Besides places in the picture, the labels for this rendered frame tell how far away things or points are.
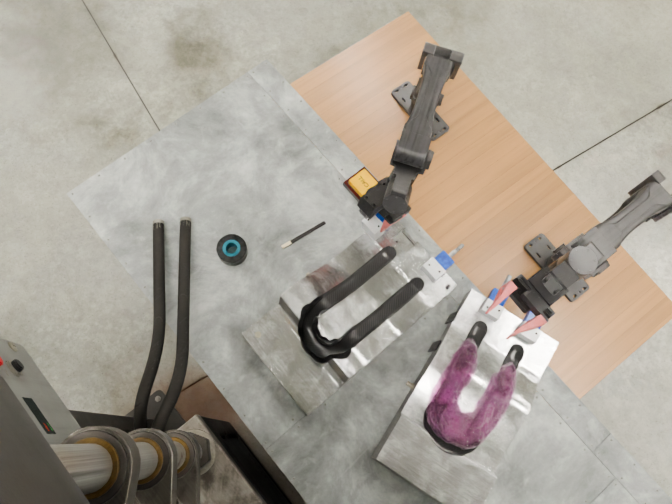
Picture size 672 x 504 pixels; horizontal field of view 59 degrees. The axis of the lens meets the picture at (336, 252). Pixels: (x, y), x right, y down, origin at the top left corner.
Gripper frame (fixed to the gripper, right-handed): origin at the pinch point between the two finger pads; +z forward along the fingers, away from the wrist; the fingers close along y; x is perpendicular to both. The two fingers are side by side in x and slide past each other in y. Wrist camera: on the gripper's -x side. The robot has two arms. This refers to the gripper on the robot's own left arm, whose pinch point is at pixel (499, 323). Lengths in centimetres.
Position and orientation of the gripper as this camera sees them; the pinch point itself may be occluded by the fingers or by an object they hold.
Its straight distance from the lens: 124.7
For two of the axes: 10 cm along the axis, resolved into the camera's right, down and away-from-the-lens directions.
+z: -8.0, 5.7, -2.0
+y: 6.0, 7.7, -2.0
